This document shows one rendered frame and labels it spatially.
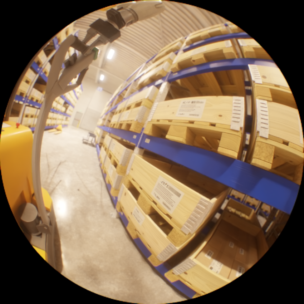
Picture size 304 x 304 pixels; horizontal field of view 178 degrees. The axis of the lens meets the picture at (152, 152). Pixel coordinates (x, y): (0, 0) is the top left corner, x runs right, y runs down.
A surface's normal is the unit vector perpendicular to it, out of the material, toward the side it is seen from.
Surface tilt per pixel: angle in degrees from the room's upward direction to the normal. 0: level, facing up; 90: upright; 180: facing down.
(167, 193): 90
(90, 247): 0
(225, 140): 90
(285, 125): 90
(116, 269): 0
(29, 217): 0
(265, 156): 90
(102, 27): 118
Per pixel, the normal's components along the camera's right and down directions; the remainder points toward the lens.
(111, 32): 0.22, 0.63
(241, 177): -0.74, -0.26
